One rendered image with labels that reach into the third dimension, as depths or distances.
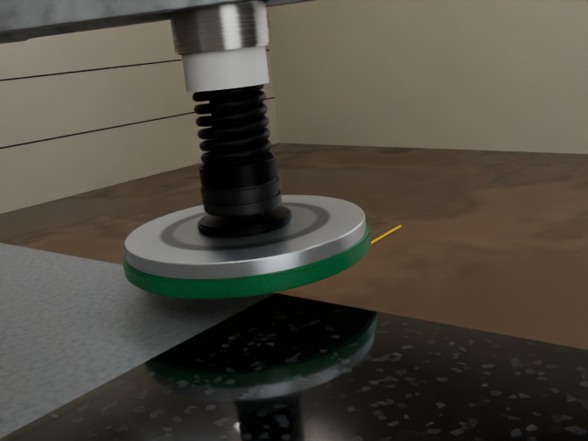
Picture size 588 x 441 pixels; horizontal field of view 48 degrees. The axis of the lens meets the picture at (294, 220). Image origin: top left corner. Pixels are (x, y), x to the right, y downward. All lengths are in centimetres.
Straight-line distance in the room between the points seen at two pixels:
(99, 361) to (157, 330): 6
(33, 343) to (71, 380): 9
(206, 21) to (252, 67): 5
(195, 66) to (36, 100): 516
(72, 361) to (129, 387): 7
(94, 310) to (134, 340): 9
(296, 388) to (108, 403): 12
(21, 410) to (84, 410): 4
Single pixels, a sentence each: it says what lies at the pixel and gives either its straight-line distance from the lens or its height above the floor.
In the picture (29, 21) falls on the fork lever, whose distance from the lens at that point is 53.
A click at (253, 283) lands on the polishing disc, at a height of 87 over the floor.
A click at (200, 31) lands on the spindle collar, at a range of 53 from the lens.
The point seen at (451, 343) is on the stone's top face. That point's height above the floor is 83.
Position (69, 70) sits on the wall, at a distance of 584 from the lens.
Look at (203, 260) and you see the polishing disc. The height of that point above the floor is 89.
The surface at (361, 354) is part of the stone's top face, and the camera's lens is 46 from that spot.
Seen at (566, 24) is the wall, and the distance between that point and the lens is 546.
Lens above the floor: 104
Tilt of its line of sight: 15 degrees down
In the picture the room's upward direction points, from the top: 6 degrees counter-clockwise
